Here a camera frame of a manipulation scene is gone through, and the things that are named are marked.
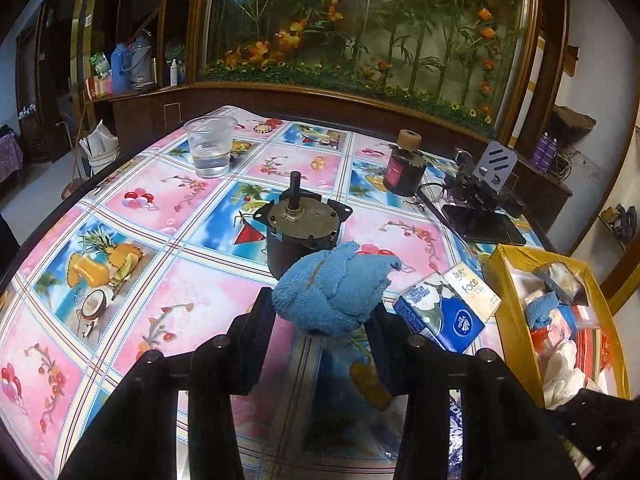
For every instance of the green packet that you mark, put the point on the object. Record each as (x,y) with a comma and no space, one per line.
(100,65)

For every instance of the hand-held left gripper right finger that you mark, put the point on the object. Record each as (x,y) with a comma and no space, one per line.
(390,350)

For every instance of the clear crinkled plastic bag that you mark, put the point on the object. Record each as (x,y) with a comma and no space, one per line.
(555,280)

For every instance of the purple spray can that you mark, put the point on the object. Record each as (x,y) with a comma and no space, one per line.
(540,152)
(552,156)

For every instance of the black eyeglasses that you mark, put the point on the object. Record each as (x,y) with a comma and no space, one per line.
(435,194)

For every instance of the yellow cardboard box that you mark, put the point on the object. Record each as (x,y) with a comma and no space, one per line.
(510,310)

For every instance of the clear plastic cup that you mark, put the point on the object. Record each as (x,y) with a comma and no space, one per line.
(210,145)

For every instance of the black jar with cork lid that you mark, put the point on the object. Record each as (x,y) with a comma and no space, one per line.
(402,170)

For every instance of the artificial plant display case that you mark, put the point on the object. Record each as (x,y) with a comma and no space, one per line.
(375,25)

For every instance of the blue thermos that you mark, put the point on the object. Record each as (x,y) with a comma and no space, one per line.
(120,67)

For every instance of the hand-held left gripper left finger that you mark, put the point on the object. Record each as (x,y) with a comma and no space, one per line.
(255,330)

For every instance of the white spray bottle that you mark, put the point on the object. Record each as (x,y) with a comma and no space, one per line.
(173,72)

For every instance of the white terry towel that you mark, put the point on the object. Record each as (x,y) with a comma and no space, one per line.
(567,370)

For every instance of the pink and yellow carton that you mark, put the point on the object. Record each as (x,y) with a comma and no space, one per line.
(97,87)

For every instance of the black phone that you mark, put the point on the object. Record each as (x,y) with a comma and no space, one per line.
(482,225)

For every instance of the blue knitted cloth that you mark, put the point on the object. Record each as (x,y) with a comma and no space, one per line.
(335,285)
(542,312)

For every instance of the blue tissue pack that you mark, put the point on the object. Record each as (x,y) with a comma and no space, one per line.
(445,320)

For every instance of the orange plastic bag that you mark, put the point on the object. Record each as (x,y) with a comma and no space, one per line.
(542,345)

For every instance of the purple cloth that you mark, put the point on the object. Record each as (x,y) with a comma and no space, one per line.
(10,155)

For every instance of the black electric motor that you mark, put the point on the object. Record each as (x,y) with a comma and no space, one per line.
(300,225)

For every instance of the dark wicker basket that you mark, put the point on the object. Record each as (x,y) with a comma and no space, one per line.
(575,125)

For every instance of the white beige tissue pack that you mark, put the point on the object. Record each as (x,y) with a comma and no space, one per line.
(472,285)

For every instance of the grey thermos jug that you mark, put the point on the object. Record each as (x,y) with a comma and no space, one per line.
(142,60)

